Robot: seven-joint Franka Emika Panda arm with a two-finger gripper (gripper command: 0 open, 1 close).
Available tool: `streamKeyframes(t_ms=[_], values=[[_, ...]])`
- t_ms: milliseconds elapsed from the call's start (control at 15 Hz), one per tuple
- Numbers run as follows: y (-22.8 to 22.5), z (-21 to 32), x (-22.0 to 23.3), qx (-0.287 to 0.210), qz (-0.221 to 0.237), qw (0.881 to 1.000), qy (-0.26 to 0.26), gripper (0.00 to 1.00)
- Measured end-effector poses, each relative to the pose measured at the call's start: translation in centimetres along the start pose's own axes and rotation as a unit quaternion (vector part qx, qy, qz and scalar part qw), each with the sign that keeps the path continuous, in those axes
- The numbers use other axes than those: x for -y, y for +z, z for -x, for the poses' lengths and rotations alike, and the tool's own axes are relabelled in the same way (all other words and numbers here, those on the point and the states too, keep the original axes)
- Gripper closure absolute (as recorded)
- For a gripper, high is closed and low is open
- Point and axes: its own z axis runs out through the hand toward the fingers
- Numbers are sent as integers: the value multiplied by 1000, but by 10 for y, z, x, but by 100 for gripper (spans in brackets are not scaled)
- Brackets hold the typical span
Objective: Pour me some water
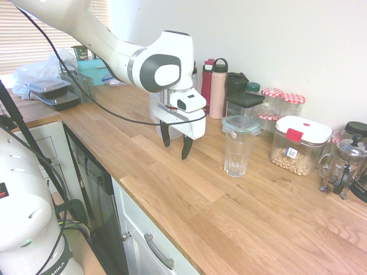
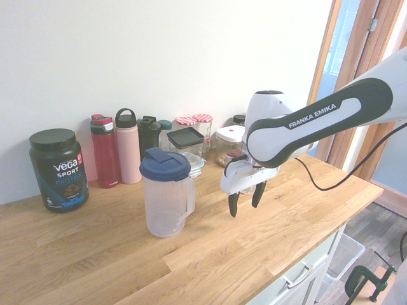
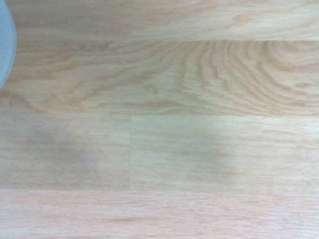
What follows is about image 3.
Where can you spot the clear plastic pitcher navy lid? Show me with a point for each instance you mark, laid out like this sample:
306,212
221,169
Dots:
6,42

